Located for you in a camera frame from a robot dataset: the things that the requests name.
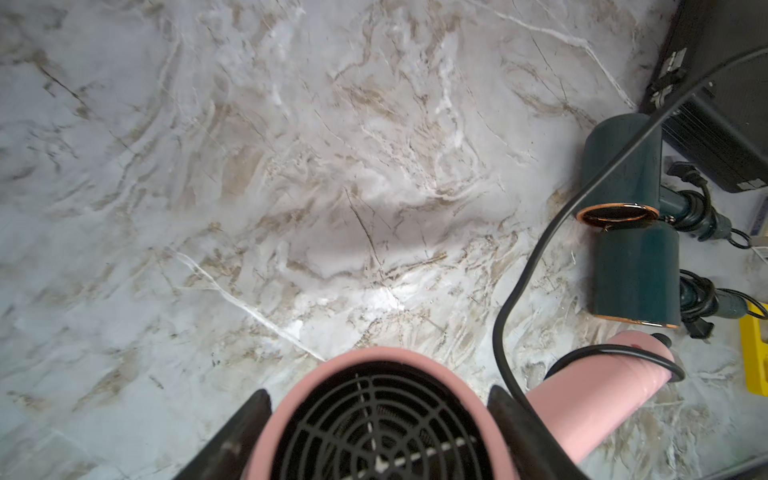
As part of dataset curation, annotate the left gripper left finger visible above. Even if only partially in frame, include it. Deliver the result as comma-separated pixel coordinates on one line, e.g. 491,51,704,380
174,389,272,480

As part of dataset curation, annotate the yellow triangular plastic piece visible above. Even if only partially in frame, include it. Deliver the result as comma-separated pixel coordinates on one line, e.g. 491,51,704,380
739,305,768,397

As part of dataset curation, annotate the black case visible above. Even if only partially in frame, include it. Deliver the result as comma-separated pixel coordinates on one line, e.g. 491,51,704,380
639,0,767,193

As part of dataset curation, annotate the green hair dryer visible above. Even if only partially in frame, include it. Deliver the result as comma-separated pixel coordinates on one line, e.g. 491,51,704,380
575,113,733,241
590,222,749,339

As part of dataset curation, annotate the pink hair dryer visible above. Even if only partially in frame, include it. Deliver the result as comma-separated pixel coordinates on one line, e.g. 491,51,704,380
244,331,684,479

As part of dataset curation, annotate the small card box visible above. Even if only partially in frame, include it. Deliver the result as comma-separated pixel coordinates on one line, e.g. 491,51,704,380
748,197,768,248

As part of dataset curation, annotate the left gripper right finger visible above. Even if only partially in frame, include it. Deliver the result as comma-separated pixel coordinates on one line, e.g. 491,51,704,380
487,385,587,480

